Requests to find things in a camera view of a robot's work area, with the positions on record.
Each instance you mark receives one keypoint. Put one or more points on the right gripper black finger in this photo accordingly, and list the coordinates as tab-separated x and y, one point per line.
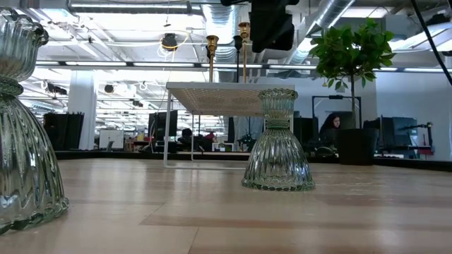
272	33

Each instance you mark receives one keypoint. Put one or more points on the gold tall candlestick holder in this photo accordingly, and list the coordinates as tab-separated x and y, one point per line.
244	28
212	40

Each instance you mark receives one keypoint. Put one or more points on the clear ribbed glass candle holder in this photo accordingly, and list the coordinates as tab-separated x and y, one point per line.
24	158
278	158

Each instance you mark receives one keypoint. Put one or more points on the green leafy small tree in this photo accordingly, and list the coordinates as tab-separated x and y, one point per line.
349	49

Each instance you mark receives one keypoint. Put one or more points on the white perforated metal shelf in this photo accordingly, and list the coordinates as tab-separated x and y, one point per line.
212	98

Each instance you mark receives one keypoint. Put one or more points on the person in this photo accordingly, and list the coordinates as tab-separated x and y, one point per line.
332	123
211	137
186	133

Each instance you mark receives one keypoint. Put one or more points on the black plant pot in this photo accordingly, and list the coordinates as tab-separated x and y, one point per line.
356	146

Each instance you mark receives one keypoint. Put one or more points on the black computer monitor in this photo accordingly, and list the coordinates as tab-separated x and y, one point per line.
160	125

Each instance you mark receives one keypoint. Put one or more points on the dark wide monitor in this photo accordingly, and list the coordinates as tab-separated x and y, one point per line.
392	132

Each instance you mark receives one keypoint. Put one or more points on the black cabinets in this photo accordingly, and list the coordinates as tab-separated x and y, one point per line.
60	132

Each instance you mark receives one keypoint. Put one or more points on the black tube frame stand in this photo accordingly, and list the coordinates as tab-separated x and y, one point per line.
335	97

